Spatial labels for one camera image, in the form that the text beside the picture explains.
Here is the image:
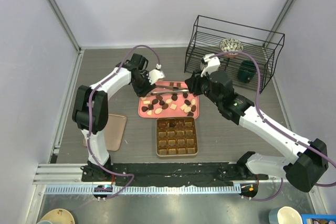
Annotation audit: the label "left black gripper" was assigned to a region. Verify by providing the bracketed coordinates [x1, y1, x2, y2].
[132, 72, 156, 98]

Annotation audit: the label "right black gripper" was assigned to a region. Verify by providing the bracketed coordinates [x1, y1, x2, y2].
[185, 67, 222, 106]

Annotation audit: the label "metal tongs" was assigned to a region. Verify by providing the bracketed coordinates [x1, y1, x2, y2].
[149, 85, 188, 95]

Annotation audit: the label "gold chocolate box with tray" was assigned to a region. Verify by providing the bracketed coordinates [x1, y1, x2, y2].
[156, 116, 198, 158]

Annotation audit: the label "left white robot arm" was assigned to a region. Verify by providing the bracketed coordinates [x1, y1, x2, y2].
[72, 54, 156, 182]

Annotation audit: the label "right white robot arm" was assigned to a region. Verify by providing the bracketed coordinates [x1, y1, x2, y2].
[184, 69, 329, 193]

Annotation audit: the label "white oval chocolate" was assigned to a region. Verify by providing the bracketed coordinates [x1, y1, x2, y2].
[154, 108, 162, 114]

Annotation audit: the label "brown leaf chocolate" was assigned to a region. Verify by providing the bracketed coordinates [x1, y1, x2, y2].
[162, 103, 169, 110]

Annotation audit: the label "pink plastic tray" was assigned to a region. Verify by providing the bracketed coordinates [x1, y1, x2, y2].
[138, 81, 200, 119]

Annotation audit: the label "rose gold tin lid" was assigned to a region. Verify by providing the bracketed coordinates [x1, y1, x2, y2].
[89, 114, 127, 153]

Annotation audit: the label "floral ceramic bowl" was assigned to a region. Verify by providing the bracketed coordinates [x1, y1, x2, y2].
[219, 38, 244, 58]

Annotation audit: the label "dark green mug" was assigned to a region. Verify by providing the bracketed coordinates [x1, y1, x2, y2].
[237, 60, 257, 83]

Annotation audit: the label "beige plate bottom left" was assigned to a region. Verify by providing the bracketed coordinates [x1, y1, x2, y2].
[38, 208, 76, 224]

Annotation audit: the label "white bowl bottom right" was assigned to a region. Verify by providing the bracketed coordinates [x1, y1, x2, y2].
[268, 206, 303, 224]

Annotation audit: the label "blue box corner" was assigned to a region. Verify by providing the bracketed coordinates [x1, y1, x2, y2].
[301, 214, 336, 224]

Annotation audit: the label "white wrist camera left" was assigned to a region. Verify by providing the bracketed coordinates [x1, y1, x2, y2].
[148, 63, 165, 84]

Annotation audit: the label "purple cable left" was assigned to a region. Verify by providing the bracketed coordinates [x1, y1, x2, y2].
[88, 45, 162, 200]

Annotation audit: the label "purple cable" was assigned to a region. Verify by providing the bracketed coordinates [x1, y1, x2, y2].
[88, 45, 162, 200]
[209, 51, 336, 201]

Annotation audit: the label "black wire rack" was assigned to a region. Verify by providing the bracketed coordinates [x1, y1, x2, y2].
[184, 15, 285, 90]

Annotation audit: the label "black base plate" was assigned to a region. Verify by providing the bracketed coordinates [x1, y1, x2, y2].
[80, 162, 269, 187]

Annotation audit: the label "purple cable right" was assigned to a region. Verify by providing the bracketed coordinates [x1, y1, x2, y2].
[209, 51, 336, 201]

